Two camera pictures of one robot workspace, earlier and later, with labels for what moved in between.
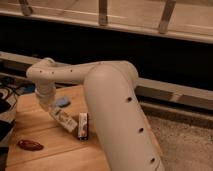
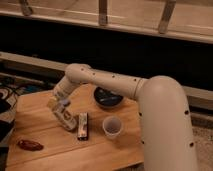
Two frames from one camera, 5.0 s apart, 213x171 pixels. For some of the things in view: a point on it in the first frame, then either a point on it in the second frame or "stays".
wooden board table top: x=40 y=143 stays
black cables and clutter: x=9 y=91 stays
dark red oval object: x=30 y=145 stays
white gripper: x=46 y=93 to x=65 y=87
